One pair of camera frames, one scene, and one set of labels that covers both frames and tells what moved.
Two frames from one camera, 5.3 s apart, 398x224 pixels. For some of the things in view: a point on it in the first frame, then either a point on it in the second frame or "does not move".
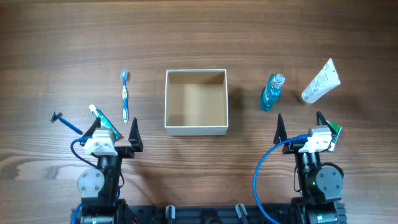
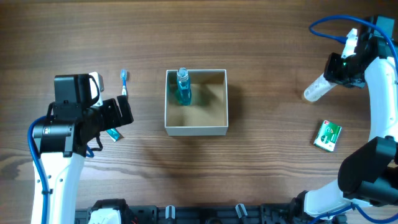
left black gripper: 123,150 to 109,112
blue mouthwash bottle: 272,91 to 184,90
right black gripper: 292,149 to 337,70
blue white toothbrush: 124,73 does not move
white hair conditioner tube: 328,79 does not move
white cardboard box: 196,102 does not move
